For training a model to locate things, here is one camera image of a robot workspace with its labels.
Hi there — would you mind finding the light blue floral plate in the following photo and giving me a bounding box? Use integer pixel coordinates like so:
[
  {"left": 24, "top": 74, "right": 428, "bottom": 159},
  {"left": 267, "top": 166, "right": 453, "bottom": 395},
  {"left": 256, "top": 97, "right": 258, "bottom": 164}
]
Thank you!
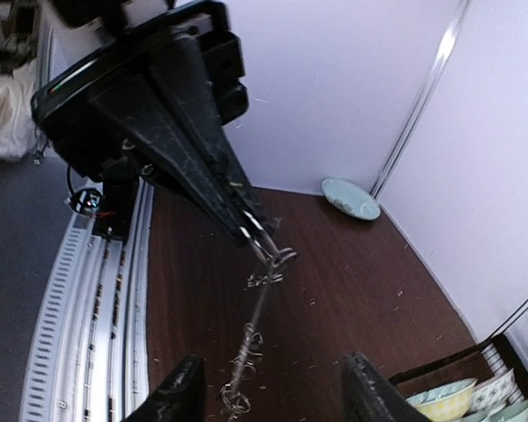
[{"left": 321, "top": 178, "right": 381, "bottom": 221}]

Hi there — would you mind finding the beige blue patterned bowl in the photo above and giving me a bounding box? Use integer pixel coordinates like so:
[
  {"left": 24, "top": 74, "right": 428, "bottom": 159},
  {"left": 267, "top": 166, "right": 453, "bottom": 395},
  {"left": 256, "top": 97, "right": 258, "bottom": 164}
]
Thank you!
[{"left": 406, "top": 378, "right": 477, "bottom": 421}]

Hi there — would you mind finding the left aluminium frame post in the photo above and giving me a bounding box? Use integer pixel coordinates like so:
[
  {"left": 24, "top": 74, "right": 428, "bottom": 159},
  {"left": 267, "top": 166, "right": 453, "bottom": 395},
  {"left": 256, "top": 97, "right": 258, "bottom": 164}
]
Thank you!
[{"left": 370, "top": 0, "right": 472, "bottom": 200}]

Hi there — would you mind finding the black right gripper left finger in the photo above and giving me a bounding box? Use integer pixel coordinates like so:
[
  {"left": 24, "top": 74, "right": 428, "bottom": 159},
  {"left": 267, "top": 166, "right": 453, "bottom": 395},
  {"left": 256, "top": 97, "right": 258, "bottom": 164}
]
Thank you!
[{"left": 124, "top": 354, "right": 207, "bottom": 422}]

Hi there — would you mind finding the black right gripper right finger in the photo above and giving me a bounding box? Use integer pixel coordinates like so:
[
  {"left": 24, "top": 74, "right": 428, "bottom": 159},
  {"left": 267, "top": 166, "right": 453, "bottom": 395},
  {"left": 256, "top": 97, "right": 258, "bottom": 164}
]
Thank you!
[{"left": 340, "top": 353, "right": 429, "bottom": 422}]

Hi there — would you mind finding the black wire dish rack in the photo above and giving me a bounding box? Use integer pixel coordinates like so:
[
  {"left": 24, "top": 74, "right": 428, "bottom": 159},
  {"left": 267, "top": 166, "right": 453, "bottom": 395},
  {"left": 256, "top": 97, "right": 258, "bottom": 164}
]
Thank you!
[{"left": 390, "top": 299, "right": 528, "bottom": 404}]

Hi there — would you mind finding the white blue patterned bowl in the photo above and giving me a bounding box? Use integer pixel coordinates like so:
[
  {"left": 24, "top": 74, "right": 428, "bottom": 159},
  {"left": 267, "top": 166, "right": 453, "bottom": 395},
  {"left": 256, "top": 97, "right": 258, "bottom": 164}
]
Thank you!
[{"left": 469, "top": 369, "right": 516, "bottom": 414}]

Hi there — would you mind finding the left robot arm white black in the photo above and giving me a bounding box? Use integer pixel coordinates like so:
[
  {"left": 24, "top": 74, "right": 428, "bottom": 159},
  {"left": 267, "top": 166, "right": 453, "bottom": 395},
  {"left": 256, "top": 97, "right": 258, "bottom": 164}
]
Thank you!
[{"left": 31, "top": 1, "right": 273, "bottom": 245}]

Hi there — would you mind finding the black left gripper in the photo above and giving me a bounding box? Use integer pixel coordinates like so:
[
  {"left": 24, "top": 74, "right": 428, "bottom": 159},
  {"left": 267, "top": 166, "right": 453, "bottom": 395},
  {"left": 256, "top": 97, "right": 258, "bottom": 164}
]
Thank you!
[{"left": 31, "top": 1, "right": 273, "bottom": 245}]

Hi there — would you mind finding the aluminium front rail base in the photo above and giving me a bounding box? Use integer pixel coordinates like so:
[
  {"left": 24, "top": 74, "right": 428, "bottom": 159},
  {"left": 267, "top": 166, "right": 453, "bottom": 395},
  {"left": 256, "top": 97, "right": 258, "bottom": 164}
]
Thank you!
[{"left": 18, "top": 183, "right": 153, "bottom": 421}]

